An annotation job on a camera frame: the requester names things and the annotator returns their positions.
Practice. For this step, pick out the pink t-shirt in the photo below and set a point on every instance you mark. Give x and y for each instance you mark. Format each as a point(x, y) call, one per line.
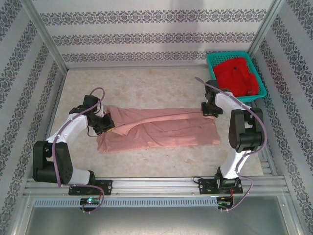
point(171, 132)

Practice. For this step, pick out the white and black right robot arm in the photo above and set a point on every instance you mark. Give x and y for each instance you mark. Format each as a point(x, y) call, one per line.
point(232, 169)

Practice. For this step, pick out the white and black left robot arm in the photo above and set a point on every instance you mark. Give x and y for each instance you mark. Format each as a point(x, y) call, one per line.
point(73, 127)

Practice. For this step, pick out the red cloth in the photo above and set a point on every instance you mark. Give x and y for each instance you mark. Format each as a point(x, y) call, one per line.
point(232, 76)

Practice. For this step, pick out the teal plastic basket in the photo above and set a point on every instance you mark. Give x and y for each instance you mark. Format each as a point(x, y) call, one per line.
point(254, 96)

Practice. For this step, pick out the aluminium back frame rail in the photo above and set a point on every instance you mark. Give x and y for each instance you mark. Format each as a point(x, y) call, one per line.
point(97, 67)

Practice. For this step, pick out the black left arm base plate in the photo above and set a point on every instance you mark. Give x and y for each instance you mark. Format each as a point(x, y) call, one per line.
point(106, 187)

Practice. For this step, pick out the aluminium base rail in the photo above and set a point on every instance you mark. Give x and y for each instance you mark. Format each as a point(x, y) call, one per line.
point(154, 186)

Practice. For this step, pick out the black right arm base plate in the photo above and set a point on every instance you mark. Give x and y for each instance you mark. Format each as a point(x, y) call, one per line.
point(205, 187)

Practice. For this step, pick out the aluminium frame post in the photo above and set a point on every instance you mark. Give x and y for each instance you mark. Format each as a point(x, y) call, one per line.
point(48, 36)
point(266, 24)

